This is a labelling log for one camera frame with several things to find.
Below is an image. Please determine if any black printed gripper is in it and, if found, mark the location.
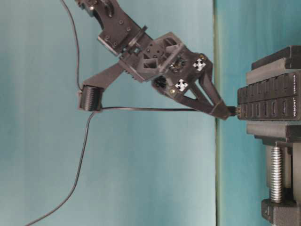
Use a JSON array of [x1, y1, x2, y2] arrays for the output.
[[119, 32, 232, 120]]

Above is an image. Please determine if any thin black USB cable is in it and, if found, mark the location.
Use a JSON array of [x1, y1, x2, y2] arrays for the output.
[[23, 0, 237, 226]]

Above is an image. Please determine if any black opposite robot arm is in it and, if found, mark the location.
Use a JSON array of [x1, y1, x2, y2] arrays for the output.
[[78, 0, 236, 120]]

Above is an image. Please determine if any black USB hub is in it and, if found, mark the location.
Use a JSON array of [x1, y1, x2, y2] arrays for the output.
[[238, 71, 301, 121]]

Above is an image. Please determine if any black bench vise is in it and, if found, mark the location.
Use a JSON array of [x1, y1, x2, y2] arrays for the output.
[[246, 45, 301, 226]]

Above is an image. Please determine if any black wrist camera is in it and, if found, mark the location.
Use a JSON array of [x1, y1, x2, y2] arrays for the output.
[[79, 85, 104, 112]]

